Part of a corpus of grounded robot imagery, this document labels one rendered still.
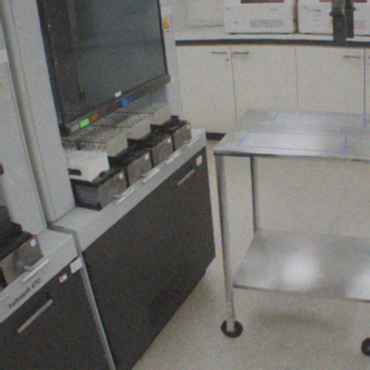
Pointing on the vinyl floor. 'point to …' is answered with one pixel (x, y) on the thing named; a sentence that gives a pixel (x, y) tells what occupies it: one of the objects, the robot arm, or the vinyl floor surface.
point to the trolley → (334, 141)
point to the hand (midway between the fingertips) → (344, 37)
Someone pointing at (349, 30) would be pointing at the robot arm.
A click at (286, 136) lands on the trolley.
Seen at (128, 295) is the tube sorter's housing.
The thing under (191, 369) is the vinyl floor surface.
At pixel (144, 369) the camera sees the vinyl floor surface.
